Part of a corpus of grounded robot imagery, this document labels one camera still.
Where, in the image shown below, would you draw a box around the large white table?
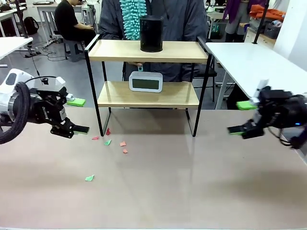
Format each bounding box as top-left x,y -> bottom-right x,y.
205,42 -> 307,110

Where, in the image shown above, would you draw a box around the seated person black shirt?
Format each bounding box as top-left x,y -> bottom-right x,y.
54,0 -> 97,42

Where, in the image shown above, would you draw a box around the green box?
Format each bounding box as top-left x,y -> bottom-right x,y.
209,22 -> 221,37

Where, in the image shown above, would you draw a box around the black frame wooden shelf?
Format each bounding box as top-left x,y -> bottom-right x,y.
84,34 -> 213,138

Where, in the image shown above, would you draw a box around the standing person dark jacket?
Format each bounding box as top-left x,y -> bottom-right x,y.
97,0 -> 208,82

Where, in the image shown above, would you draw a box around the black cylinder container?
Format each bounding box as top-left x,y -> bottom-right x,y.
139,15 -> 165,53

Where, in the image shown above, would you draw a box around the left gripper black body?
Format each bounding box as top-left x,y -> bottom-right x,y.
28,86 -> 68,125

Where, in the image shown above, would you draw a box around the grey stool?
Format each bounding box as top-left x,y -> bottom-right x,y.
62,39 -> 85,63

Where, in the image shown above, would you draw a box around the black braided cable sleeve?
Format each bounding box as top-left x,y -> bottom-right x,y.
0,81 -> 31,145

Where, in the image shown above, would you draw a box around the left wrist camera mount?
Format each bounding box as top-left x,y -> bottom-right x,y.
34,76 -> 66,92

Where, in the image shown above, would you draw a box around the white desk with monitor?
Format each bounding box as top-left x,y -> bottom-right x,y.
32,0 -> 96,27

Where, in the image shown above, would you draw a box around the teal microfiber duster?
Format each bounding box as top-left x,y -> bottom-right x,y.
119,0 -> 147,72

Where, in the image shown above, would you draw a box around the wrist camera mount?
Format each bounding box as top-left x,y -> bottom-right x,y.
34,76 -> 66,92
250,79 -> 271,100

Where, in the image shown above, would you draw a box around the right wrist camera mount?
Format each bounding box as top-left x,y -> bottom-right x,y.
250,79 -> 271,100

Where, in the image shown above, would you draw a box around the black backpack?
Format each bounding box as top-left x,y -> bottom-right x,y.
23,16 -> 39,36

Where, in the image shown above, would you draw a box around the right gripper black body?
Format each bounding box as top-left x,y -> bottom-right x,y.
257,90 -> 303,129

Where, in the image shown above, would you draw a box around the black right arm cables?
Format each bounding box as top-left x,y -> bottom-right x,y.
268,126 -> 307,151

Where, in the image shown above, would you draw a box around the black pole stand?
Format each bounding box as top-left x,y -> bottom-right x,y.
251,0 -> 269,45

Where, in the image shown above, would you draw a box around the white digital clock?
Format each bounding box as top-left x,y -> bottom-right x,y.
128,71 -> 164,93

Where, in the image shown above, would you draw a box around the white power strip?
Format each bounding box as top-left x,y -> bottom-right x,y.
35,42 -> 56,49

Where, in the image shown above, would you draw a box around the orange cloth pile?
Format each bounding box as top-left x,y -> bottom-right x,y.
248,4 -> 286,22

